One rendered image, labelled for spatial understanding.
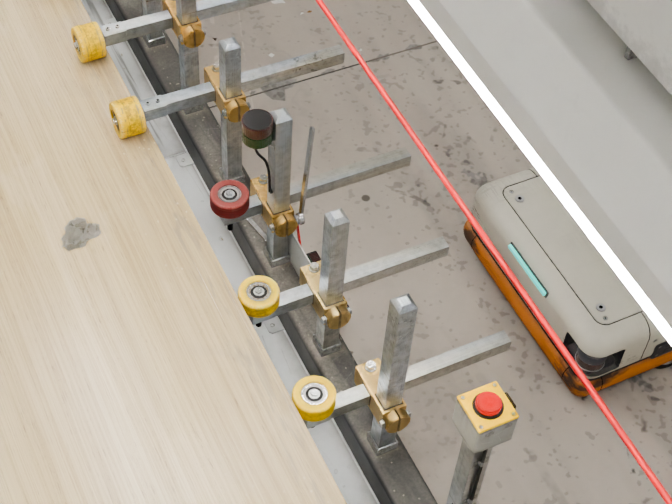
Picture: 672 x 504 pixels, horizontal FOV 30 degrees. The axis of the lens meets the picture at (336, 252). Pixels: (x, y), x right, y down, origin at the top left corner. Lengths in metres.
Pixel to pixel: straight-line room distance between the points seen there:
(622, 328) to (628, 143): 2.61
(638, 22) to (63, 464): 1.72
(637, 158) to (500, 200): 2.80
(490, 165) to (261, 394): 1.81
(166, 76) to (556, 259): 1.11
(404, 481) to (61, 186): 0.90
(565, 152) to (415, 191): 3.13
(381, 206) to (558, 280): 0.70
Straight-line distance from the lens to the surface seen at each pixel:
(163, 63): 3.13
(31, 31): 2.94
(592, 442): 3.37
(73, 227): 2.51
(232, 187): 2.56
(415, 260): 2.53
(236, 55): 2.57
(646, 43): 0.63
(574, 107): 0.67
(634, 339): 3.27
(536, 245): 3.35
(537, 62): 0.69
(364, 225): 3.69
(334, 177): 2.65
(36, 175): 2.63
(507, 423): 1.91
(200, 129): 2.96
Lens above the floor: 2.82
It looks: 51 degrees down
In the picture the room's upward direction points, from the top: 5 degrees clockwise
